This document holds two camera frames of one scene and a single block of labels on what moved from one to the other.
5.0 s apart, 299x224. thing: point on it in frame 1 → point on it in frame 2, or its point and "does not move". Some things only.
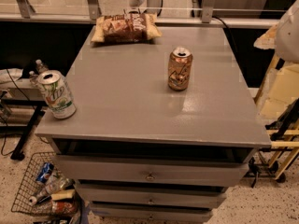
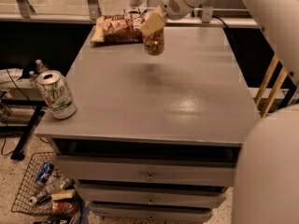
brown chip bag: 126,28 does not move
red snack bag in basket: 64,207 does not move
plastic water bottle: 40,67 does not move
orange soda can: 179,68 → 154,42
